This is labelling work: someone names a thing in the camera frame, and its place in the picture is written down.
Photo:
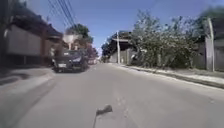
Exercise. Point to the pale concrete sidewalk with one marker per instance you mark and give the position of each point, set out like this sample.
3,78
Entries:
186,75

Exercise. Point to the grey asphalt road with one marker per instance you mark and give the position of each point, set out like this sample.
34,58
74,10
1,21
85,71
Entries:
133,96

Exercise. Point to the dark car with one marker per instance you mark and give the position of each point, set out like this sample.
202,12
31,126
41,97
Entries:
69,60

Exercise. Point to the pale utility pole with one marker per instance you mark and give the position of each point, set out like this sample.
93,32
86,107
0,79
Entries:
118,50

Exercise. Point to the building with white wall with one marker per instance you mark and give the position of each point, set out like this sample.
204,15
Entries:
30,43

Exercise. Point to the grey pole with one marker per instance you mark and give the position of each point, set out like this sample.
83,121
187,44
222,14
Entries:
211,45

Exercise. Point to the grey concrete wall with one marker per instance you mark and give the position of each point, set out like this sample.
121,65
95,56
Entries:
218,55

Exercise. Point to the bushy trees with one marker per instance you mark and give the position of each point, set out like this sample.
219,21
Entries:
163,43

